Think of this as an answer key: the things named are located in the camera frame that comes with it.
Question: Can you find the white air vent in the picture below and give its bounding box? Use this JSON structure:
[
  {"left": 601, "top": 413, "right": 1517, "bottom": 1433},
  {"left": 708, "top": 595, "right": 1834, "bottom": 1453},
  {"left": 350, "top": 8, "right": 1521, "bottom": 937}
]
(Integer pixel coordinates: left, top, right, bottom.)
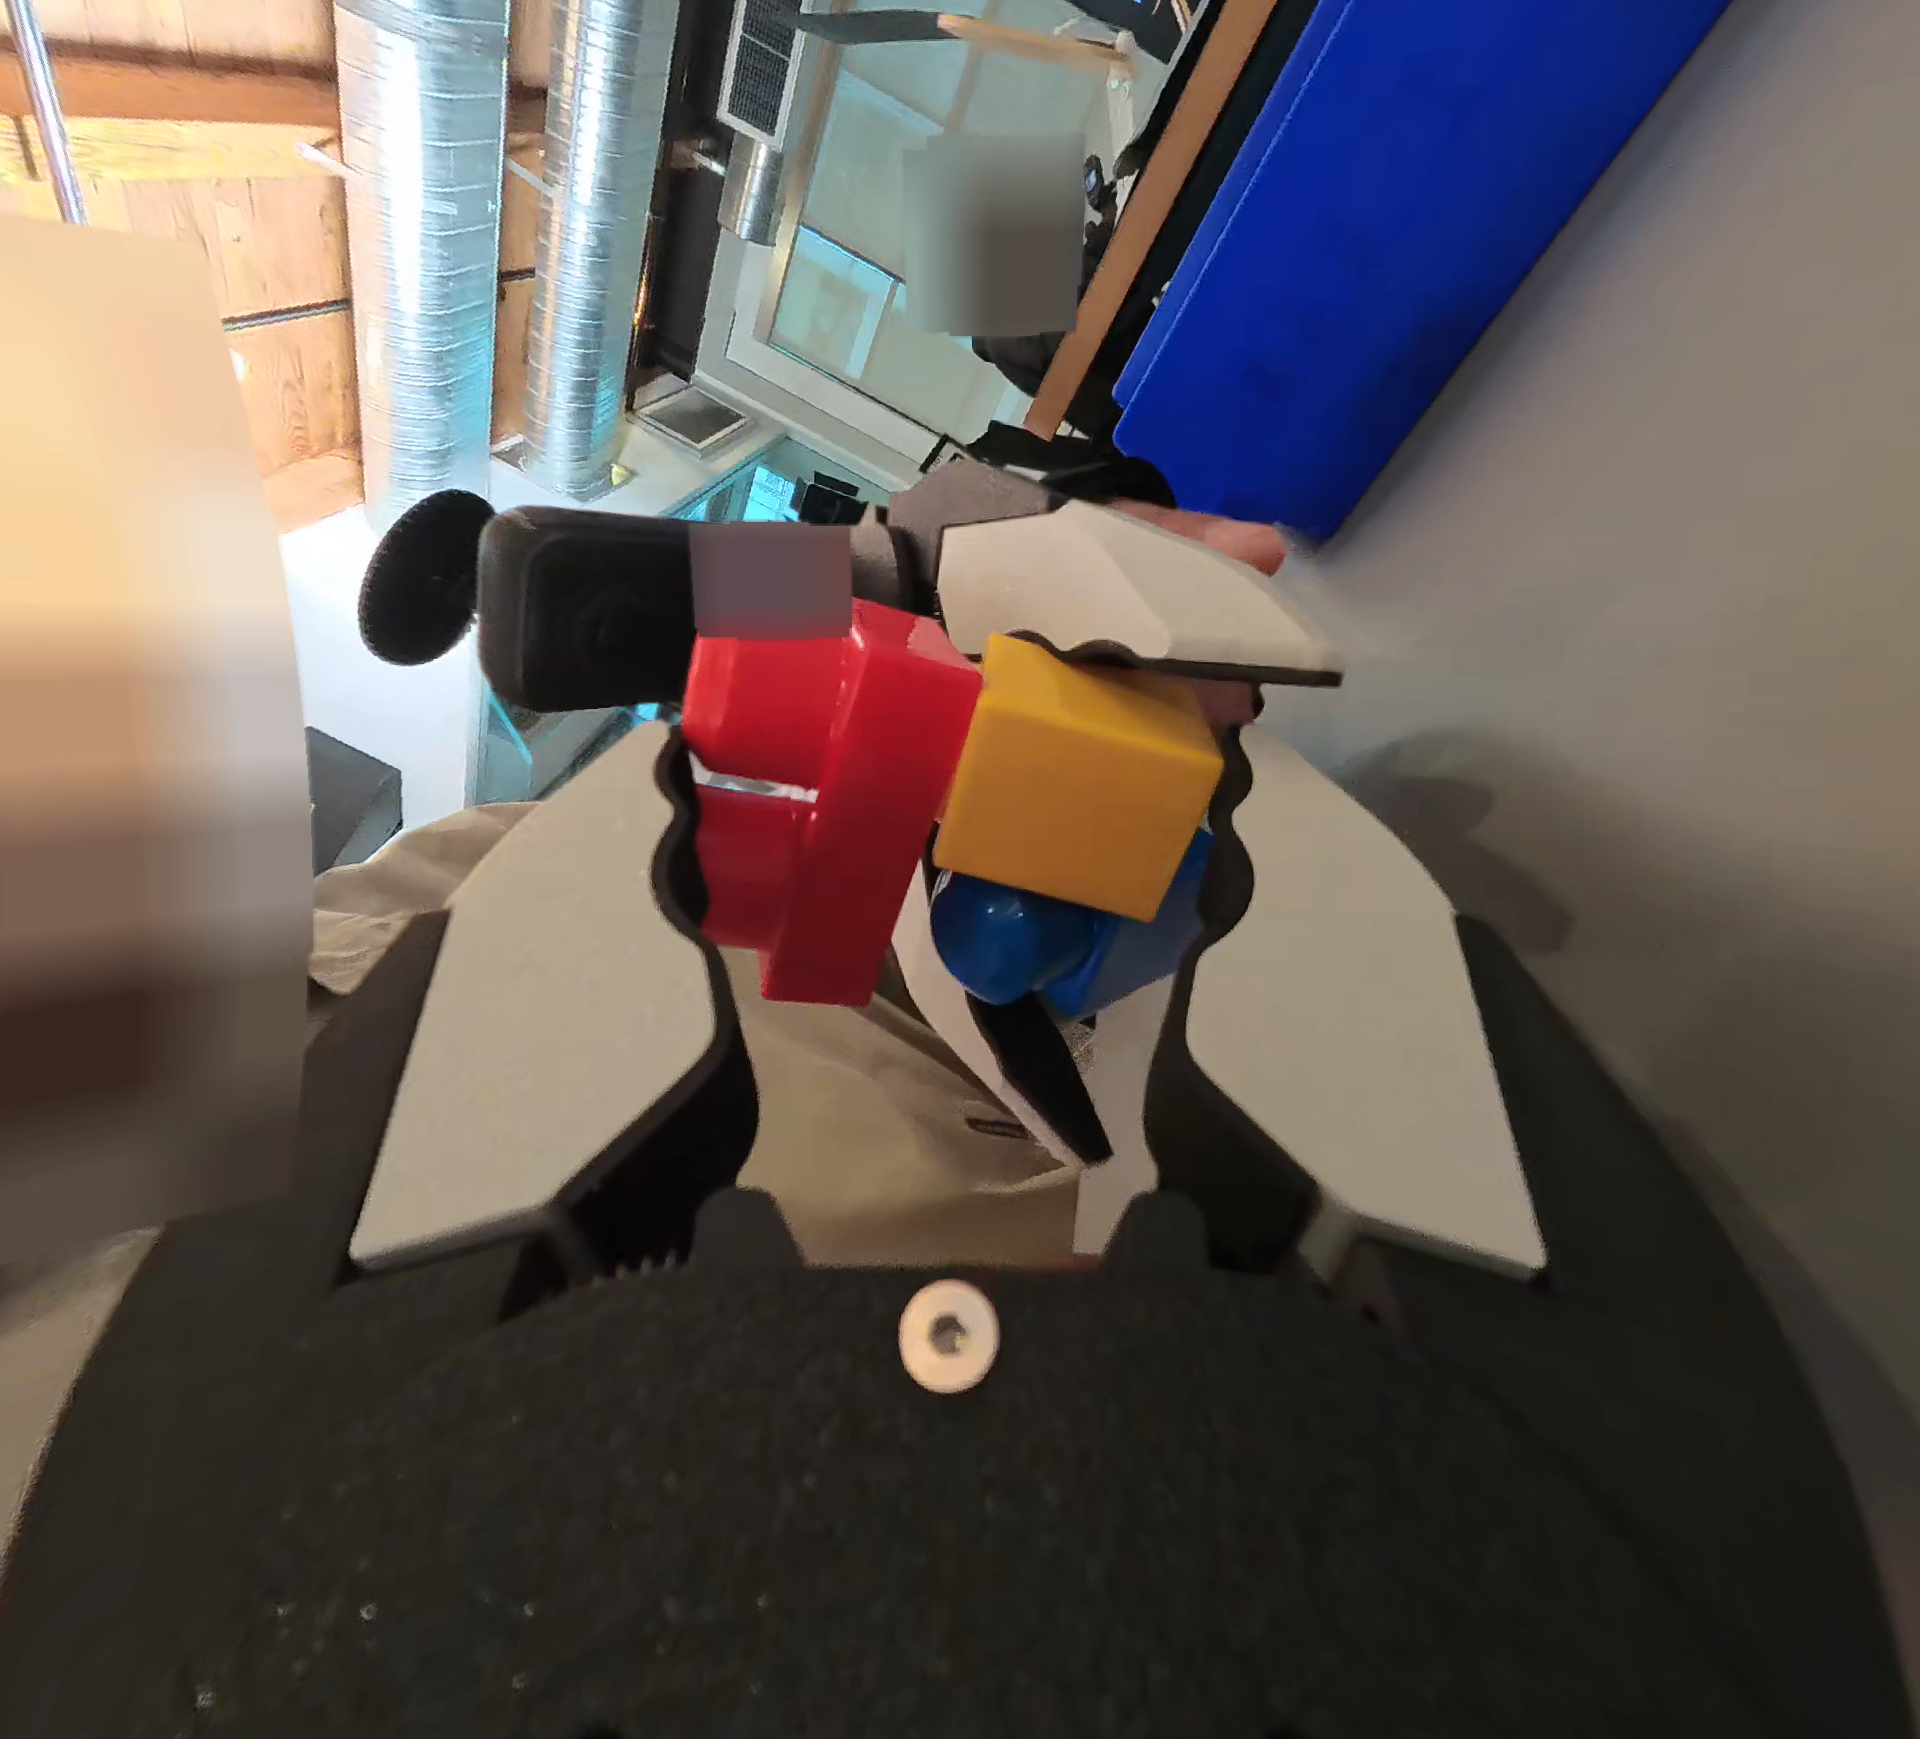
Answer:
[{"left": 716, "top": 0, "right": 836, "bottom": 140}]

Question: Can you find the yellow single-stud block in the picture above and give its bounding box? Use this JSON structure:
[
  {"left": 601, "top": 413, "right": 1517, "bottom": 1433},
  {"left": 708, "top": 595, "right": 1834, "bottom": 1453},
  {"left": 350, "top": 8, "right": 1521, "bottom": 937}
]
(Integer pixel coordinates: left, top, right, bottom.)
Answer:
[{"left": 930, "top": 633, "right": 1225, "bottom": 923}]

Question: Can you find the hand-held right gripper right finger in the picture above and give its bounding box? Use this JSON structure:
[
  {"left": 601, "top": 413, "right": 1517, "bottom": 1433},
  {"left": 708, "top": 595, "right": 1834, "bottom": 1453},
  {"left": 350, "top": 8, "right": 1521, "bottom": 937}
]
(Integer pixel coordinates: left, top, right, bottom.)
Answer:
[{"left": 1145, "top": 729, "right": 1549, "bottom": 1283}]

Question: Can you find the wooden-edged grey table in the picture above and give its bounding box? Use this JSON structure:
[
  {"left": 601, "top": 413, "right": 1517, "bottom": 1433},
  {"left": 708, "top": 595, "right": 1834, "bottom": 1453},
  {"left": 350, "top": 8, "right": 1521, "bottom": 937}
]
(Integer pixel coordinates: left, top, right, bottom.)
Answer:
[{"left": 1024, "top": 0, "right": 1379, "bottom": 439}]

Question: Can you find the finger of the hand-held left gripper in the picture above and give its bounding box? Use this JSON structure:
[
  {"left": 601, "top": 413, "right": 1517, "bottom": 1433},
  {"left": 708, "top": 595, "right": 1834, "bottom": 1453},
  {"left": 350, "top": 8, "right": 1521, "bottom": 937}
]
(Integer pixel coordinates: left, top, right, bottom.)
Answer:
[
  {"left": 931, "top": 497, "right": 1347, "bottom": 693},
  {"left": 895, "top": 869, "right": 1115, "bottom": 1165}
]

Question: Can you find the blue single-stud block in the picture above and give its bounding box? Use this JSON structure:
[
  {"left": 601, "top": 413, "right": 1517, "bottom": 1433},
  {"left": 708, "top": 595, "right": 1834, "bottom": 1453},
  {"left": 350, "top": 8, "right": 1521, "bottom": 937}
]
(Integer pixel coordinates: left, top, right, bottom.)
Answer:
[{"left": 925, "top": 839, "right": 1218, "bottom": 1023}]

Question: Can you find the red two-stud block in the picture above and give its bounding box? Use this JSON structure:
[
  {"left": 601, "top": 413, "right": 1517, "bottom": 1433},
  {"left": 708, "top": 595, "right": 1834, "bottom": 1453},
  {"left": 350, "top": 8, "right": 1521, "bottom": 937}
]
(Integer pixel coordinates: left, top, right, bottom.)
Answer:
[{"left": 677, "top": 601, "right": 984, "bottom": 1009}]

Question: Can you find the thin metal pipe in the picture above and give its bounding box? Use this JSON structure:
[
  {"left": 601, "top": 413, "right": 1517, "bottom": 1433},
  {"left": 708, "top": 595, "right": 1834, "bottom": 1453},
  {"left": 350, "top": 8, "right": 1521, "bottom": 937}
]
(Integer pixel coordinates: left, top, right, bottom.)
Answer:
[{"left": 0, "top": 0, "right": 90, "bottom": 230}]

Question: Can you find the silver ventilation duct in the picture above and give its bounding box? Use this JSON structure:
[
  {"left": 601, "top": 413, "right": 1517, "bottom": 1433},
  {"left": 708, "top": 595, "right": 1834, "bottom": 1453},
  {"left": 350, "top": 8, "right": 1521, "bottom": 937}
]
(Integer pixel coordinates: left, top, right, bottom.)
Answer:
[
  {"left": 516, "top": 0, "right": 691, "bottom": 499},
  {"left": 322, "top": 0, "right": 520, "bottom": 533}
]

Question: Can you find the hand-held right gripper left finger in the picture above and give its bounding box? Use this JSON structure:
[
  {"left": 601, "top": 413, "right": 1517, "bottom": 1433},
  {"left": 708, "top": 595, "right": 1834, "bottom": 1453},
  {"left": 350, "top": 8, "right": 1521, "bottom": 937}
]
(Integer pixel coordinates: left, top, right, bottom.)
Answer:
[{"left": 347, "top": 725, "right": 751, "bottom": 1283}]

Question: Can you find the person's left hand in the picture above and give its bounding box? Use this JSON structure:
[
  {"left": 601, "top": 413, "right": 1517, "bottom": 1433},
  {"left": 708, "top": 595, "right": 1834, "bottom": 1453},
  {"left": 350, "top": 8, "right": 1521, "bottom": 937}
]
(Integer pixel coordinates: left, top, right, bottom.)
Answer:
[{"left": 1115, "top": 501, "right": 1296, "bottom": 581}]

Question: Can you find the blue plastic bin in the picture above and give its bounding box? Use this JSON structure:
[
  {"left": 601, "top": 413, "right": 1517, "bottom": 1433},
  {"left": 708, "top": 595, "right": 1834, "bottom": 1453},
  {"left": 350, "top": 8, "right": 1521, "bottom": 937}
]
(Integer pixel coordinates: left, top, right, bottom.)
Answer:
[{"left": 1111, "top": 0, "right": 1870, "bottom": 543}]

